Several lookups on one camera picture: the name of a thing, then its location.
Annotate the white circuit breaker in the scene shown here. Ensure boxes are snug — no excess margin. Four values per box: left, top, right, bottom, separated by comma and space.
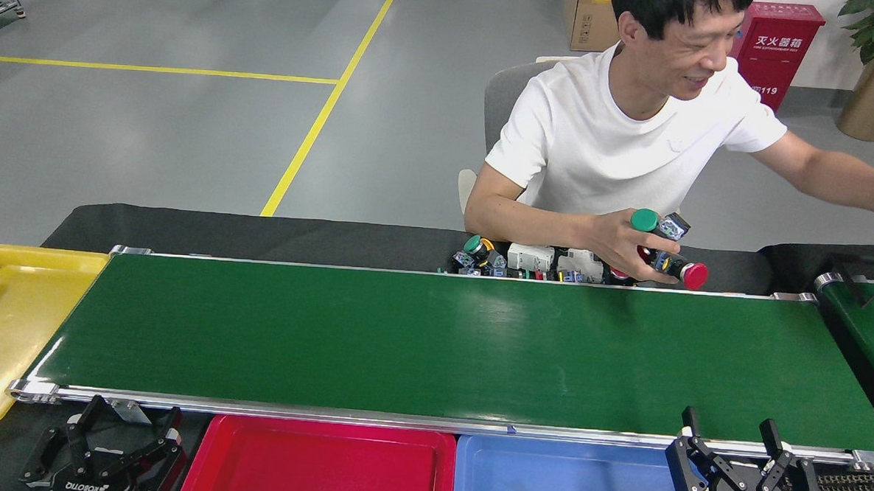
506, 243, 556, 274
556, 247, 606, 283

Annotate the green push button switch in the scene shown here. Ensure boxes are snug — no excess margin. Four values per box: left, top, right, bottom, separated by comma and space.
450, 234, 497, 275
631, 209, 691, 243

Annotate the yellow plastic tray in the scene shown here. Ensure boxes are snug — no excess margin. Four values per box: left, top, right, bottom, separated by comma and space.
0, 245, 111, 438

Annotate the long green conveyor belt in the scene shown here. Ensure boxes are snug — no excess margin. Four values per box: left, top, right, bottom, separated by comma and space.
4, 242, 874, 472

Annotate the person's right hand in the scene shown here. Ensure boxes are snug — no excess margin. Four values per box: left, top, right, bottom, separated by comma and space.
579, 206, 682, 285

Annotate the red plastic bin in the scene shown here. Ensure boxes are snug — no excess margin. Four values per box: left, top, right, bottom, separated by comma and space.
178, 412, 458, 491

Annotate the blue plastic bin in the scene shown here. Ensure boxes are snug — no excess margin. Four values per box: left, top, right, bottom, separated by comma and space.
455, 432, 721, 491

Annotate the person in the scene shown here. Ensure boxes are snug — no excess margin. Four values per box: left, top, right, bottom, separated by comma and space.
461, 0, 874, 295

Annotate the red fire extinguisher box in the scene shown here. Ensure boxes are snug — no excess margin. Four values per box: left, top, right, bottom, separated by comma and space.
727, 0, 827, 116

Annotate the grey office chair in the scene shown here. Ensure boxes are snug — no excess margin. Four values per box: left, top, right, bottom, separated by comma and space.
457, 52, 564, 218

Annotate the brown cardboard box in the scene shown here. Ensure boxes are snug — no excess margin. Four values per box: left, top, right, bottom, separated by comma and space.
562, 0, 622, 54

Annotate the black drive chain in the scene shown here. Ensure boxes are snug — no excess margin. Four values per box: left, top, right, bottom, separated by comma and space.
817, 469, 874, 491

